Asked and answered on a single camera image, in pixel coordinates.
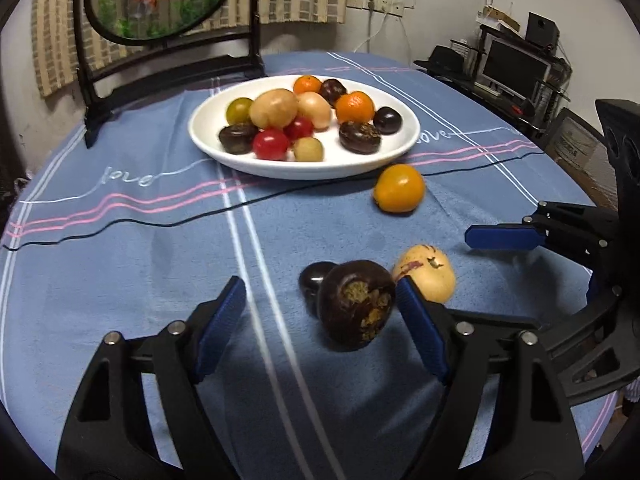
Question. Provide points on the striped pepino melon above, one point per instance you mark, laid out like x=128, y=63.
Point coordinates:
x=430, y=272

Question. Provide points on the red cherry tomato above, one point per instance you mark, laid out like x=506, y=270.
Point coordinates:
x=300, y=128
x=270, y=145

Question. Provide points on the oval cream fruit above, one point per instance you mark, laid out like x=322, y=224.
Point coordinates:
x=315, y=109

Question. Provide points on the orange-yellow tomato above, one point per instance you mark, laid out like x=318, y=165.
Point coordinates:
x=399, y=188

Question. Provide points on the dark brown water chestnut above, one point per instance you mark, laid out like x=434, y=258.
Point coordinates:
x=312, y=282
x=360, y=137
x=237, y=139
x=356, y=305

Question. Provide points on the white oval plate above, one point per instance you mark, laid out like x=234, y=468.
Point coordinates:
x=220, y=160

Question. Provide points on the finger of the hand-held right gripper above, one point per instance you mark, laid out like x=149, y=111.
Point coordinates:
x=500, y=238
x=580, y=322

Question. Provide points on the dark purple plum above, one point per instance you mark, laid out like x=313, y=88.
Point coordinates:
x=387, y=120
x=332, y=91

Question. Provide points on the black speaker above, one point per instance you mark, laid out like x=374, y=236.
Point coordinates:
x=542, y=27

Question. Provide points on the round goldfish screen black stand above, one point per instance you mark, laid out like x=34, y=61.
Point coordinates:
x=160, y=0

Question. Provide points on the mandarin orange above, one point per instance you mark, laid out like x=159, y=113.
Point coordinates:
x=355, y=108
x=307, y=85

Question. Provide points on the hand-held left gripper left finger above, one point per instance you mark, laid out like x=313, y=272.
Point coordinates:
x=220, y=330

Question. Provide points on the blue striped tablecloth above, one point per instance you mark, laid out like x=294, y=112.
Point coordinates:
x=125, y=250

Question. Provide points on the white wall power outlets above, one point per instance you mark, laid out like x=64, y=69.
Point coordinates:
x=375, y=4

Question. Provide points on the computer monitor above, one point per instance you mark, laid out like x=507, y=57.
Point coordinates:
x=515, y=67

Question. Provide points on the tan oval fruit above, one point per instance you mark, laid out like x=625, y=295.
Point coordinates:
x=274, y=107

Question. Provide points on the black computer desk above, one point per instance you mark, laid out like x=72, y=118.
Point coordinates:
x=500, y=105

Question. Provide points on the black hat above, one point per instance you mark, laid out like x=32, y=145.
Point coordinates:
x=442, y=62

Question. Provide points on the small yellow-green fruit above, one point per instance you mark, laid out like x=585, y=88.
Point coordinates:
x=307, y=150

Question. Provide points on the olive green tomato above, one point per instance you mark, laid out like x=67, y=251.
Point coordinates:
x=239, y=110

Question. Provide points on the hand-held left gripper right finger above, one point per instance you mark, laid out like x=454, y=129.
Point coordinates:
x=422, y=330

